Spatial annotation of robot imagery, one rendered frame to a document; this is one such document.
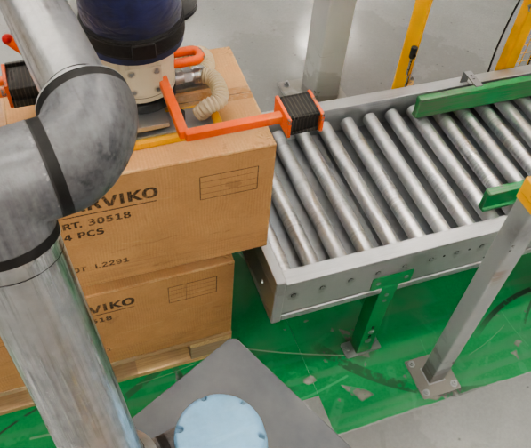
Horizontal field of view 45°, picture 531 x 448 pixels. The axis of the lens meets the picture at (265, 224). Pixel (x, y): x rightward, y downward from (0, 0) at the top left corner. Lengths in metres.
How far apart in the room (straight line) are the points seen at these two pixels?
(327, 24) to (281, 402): 1.89
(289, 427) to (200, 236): 0.57
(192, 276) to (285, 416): 0.61
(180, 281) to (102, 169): 1.18
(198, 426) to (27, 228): 0.50
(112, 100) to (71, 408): 0.40
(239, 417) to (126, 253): 0.72
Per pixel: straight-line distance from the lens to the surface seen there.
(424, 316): 2.55
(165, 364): 2.31
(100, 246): 1.67
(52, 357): 0.84
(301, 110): 1.41
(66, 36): 0.85
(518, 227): 1.73
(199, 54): 1.57
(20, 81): 1.53
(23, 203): 0.72
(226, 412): 1.12
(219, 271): 1.91
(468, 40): 3.96
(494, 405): 2.46
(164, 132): 1.54
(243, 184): 1.61
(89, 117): 0.74
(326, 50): 3.02
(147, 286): 1.87
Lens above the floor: 2.07
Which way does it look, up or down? 50 degrees down
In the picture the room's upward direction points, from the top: 6 degrees clockwise
